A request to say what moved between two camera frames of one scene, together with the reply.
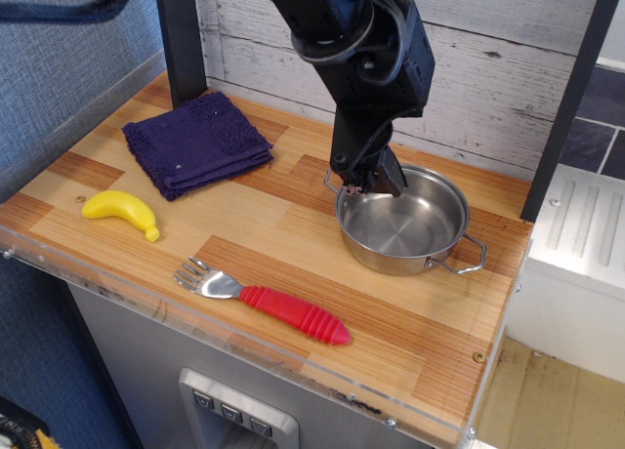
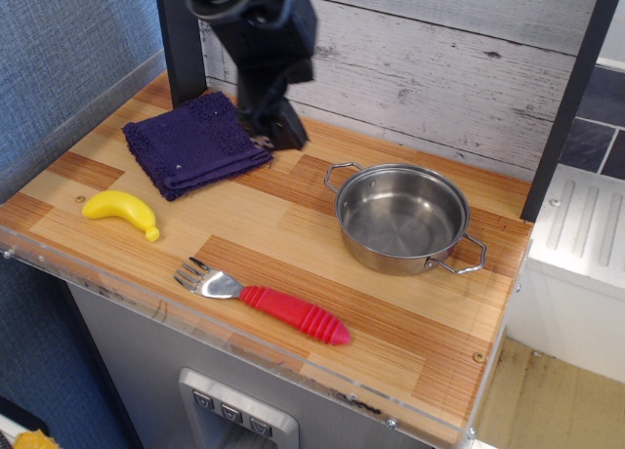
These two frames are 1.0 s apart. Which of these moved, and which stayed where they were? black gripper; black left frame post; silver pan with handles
Moved: black gripper
Stayed: black left frame post; silver pan with handles
